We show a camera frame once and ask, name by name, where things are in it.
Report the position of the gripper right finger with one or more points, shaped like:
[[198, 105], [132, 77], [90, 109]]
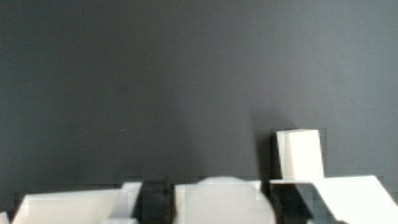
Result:
[[300, 205]]

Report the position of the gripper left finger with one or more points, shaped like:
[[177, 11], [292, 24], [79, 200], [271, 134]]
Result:
[[154, 211]]

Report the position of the white cabinet body box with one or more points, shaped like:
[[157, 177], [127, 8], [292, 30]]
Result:
[[221, 201]]

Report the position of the white L-shaped obstacle frame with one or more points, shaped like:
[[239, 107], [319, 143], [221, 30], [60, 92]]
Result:
[[301, 154]]

